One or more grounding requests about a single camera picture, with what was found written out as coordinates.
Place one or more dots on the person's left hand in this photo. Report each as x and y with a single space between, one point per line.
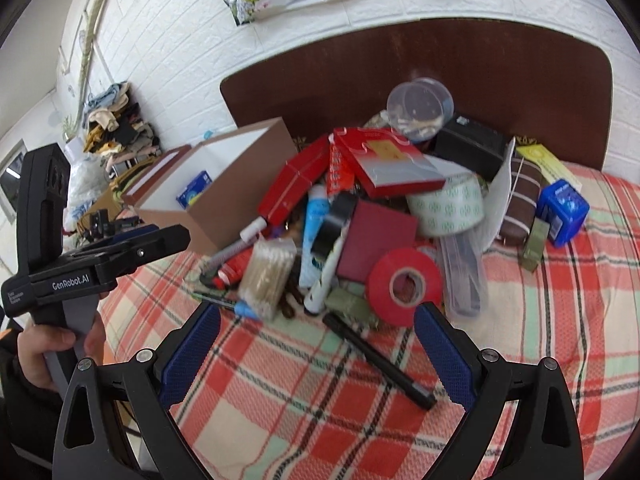
42 342

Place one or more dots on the white green patterned tape roll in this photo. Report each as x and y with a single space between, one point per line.
445 207

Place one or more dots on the person's left forearm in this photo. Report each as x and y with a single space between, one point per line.
22 410

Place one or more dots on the brown cardboard box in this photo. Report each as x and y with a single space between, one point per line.
225 195

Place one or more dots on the white wall conduit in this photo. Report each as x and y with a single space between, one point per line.
95 25

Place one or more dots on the black box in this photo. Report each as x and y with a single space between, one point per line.
470 147

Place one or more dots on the brown box lid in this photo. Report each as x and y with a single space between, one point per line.
150 175

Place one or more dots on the blue white tube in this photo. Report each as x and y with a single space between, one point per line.
314 230

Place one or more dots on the olive green small box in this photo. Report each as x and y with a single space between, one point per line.
352 307

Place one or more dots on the brown striped pouch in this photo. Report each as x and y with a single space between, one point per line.
520 200

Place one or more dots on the yellow packet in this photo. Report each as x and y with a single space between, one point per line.
547 165

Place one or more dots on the dark wooden headboard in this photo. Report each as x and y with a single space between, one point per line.
350 70

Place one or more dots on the black tape roll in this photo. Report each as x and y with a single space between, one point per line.
332 222

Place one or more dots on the pale green small box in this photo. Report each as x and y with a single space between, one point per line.
536 245

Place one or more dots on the blue tipped pen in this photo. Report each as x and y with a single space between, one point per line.
225 302

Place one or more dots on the clear plastic case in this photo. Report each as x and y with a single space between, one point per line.
465 280

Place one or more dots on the red tape roll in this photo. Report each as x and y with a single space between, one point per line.
380 285

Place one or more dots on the black camera device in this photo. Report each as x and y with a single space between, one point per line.
105 225

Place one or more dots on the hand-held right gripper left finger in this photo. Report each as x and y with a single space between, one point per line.
192 355

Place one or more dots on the blue medicine box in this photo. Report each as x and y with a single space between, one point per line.
194 190

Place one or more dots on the long red box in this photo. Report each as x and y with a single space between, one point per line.
280 195
307 170

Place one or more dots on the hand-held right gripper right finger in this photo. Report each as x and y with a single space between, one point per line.
445 355

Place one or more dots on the flat red gift box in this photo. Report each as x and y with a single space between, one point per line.
390 165

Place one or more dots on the blue pencil sharpener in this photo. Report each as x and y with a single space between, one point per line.
562 212

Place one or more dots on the white plastic sheet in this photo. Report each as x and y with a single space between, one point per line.
497 200

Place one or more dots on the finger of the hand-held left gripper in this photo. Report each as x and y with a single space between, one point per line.
155 245

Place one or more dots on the white plastic bag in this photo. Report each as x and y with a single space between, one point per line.
82 190

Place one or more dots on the clear round swab container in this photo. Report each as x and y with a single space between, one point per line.
420 102

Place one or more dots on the pile of folded clothes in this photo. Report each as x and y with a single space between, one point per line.
120 125

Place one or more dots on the plaid blanket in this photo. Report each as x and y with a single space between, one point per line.
300 410

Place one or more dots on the maroon flat box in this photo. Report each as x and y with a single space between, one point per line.
377 240

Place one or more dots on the black pen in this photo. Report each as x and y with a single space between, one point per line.
380 360

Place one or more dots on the cotton swab pack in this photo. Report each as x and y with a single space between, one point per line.
267 275

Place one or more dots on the white marker black cap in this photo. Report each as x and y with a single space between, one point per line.
322 285

